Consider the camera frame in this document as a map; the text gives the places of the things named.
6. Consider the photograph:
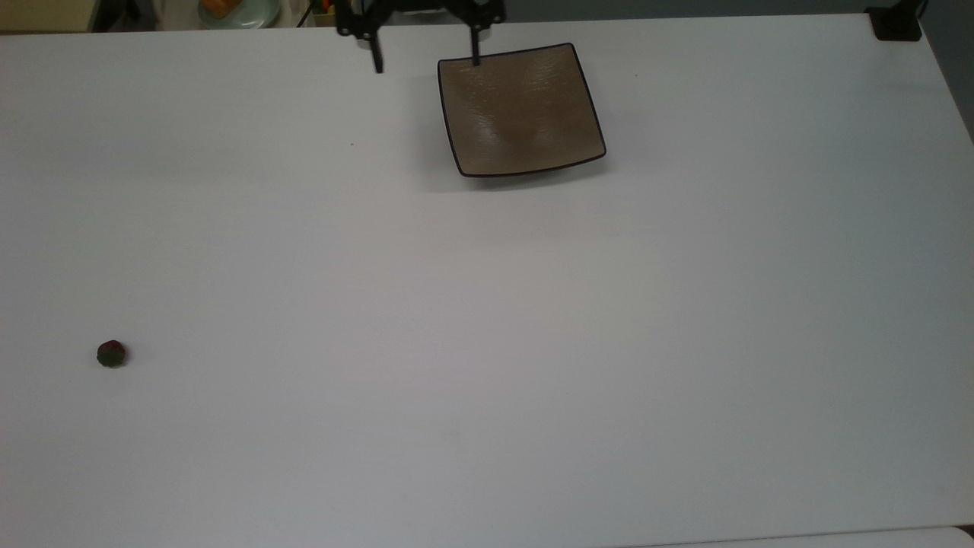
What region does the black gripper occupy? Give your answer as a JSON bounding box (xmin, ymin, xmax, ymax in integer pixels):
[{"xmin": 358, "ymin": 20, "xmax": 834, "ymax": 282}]
[{"xmin": 335, "ymin": 0, "xmax": 508, "ymax": 75}]

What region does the square brown ceramic plate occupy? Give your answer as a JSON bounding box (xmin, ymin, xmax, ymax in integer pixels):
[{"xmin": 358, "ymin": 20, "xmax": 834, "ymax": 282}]
[{"xmin": 437, "ymin": 42, "xmax": 608, "ymax": 180}]

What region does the pale green round plate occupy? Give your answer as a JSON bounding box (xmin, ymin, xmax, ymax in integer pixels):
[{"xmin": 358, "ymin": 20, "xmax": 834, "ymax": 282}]
[{"xmin": 199, "ymin": 0, "xmax": 282, "ymax": 30}]

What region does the beige cardboard box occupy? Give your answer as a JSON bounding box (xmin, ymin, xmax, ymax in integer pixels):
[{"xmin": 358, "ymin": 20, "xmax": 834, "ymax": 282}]
[{"xmin": 0, "ymin": 0, "xmax": 100, "ymax": 33}]

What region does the black camera stand base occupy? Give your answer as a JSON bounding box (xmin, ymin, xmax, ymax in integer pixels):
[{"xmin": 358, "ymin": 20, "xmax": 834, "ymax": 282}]
[{"xmin": 864, "ymin": 0, "xmax": 925, "ymax": 43}]

